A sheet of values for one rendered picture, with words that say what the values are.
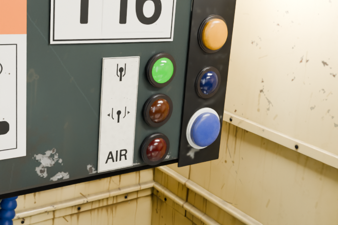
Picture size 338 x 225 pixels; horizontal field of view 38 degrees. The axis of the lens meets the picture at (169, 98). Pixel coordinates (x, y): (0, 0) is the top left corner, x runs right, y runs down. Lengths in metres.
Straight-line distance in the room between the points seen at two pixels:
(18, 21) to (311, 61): 0.97
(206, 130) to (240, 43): 0.98
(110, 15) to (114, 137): 0.09
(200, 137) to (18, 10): 0.18
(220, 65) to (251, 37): 0.94
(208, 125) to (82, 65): 0.13
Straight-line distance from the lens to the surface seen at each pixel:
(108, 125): 0.36
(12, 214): 0.55
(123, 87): 0.36
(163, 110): 0.37
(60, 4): 0.32
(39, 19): 0.32
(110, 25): 0.34
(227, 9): 0.40
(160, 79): 0.37
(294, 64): 1.25
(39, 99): 0.33
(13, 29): 0.31
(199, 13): 0.38
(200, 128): 0.40
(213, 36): 0.39
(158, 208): 1.82
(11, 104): 0.32
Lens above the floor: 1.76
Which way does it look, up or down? 15 degrees down
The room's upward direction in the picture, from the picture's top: 5 degrees clockwise
